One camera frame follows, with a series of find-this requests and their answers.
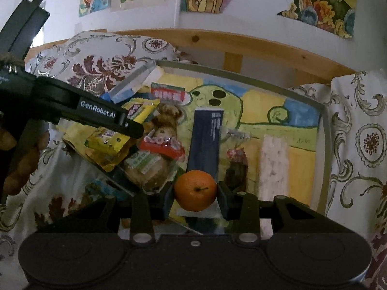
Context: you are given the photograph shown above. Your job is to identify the clear nut bag red label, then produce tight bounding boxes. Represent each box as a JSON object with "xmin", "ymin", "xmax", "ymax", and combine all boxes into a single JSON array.
[{"xmin": 137, "ymin": 81, "xmax": 189, "ymax": 164}]

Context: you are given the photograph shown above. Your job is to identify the white floral blanket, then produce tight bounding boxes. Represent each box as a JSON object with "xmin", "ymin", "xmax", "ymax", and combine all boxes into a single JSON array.
[{"xmin": 0, "ymin": 32, "xmax": 387, "ymax": 290}]

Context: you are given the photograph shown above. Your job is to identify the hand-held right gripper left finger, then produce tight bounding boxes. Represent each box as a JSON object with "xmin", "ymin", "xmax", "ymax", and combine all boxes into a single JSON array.
[{"xmin": 74, "ymin": 186, "xmax": 175, "ymax": 246}]

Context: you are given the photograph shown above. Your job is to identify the frog painting sheet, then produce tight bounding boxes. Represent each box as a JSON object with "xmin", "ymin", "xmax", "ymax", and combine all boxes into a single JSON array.
[{"xmin": 63, "ymin": 72, "xmax": 322, "ymax": 233}]

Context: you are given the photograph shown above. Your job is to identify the dark blue box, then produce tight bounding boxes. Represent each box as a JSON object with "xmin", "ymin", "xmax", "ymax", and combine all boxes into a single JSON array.
[{"xmin": 186, "ymin": 108, "xmax": 225, "ymax": 185}]

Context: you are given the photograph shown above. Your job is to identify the white rice cracker bar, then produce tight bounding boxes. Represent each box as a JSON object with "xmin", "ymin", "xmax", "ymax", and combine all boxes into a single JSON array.
[{"xmin": 258, "ymin": 134, "xmax": 291, "ymax": 202}]

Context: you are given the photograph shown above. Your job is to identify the grey tray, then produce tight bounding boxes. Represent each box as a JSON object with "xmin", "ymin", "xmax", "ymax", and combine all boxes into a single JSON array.
[{"xmin": 62, "ymin": 60, "xmax": 331, "ymax": 236}]

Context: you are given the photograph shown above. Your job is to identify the clear packet green label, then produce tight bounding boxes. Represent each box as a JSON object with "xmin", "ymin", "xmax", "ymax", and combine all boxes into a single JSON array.
[{"xmin": 124, "ymin": 151, "xmax": 179, "ymax": 194}]

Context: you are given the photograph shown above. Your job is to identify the person's left hand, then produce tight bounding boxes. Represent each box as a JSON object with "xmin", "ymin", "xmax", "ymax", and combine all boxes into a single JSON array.
[{"xmin": 0, "ymin": 125, "xmax": 51, "ymax": 197}]

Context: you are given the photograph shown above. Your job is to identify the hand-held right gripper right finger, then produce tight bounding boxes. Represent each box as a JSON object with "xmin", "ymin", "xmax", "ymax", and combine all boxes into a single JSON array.
[{"xmin": 218, "ymin": 181, "xmax": 323, "ymax": 246}]

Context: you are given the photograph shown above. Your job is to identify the brown packet red top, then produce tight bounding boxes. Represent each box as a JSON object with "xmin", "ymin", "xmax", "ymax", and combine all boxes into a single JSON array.
[{"xmin": 225, "ymin": 146, "xmax": 252, "ymax": 194}]

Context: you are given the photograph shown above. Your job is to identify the small silver wrapper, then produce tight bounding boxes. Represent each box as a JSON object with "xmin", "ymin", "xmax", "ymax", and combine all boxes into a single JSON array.
[{"xmin": 225, "ymin": 128, "xmax": 251, "ymax": 141}]

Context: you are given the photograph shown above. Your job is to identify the flower landscape wall painting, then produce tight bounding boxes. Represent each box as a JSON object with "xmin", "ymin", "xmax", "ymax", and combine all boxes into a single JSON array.
[{"xmin": 277, "ymin": 0, "xmax": 358, "ymax": 40}]

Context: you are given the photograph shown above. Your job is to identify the wooden bed rail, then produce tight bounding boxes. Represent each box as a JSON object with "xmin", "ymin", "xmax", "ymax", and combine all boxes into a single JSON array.
[{"xmin": 24, "ymin": 29, "xmax": 357, "ymax": 86}]

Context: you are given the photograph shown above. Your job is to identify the white wall conduit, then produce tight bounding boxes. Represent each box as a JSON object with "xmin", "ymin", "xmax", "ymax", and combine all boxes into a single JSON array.
[{"xmin": 172, "ymin": 0, "xmax": 182, "ymax": 30}]

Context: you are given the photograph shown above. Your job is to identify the orange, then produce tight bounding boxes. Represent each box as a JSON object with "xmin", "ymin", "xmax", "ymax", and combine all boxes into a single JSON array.
[{"xmin": 174, "ymin": 170, "xmax": 217, "ymax": 212}]

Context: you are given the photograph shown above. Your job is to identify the yellow snack packet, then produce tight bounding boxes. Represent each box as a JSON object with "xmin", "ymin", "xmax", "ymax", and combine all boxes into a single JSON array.
[{"xmin": 85, "ymin": 125, "xmax": 134, "ymax": 172}]

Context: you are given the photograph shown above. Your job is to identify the yellow packet pink label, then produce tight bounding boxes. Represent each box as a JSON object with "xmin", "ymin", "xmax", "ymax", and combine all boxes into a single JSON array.
[{"xmin": 125, "ymin": 99, "xmax": 161, "ymax": 123}]

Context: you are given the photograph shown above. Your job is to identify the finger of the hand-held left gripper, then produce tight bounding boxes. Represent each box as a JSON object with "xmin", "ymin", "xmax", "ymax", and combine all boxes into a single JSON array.
[
  {"xmin": 91, "ymin": 154, "xmax": 136, "ymax": 196},
  {"xmin": 59, "ymin": 92, "xmax": 145, "ymax": 140}
]

